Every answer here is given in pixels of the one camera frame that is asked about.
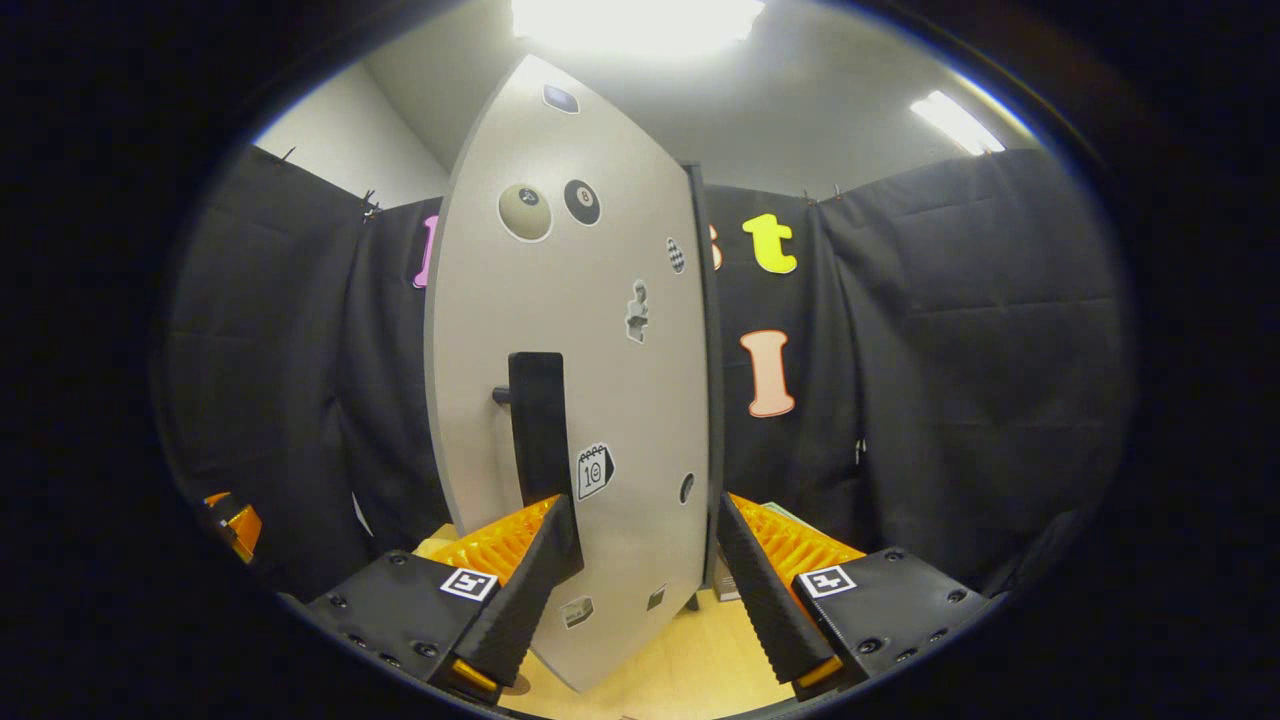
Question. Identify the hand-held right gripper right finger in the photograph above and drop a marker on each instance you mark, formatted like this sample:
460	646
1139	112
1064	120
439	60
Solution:
760	600

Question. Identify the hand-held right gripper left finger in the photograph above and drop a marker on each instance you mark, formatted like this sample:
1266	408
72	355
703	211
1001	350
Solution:
525	600

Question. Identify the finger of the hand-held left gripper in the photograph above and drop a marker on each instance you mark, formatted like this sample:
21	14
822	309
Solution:
243	527

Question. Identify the grey cabinet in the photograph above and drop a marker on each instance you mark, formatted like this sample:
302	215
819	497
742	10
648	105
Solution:
714	400

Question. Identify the grey cabinet door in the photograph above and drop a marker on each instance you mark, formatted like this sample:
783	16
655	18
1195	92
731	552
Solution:
590	300

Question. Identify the grey book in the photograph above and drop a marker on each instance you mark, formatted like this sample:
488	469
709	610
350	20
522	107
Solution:
727	588

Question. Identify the green notebook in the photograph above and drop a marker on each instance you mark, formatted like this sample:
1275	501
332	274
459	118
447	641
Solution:
790	515

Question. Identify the black backdrop cloth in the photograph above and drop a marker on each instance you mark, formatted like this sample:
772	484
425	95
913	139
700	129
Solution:
950	350

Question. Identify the narrow ceiling light strip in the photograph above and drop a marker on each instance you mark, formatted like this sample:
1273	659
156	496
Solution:
955	120

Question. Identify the large ceiling light panel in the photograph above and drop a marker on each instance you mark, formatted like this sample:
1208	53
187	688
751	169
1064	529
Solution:
635	25

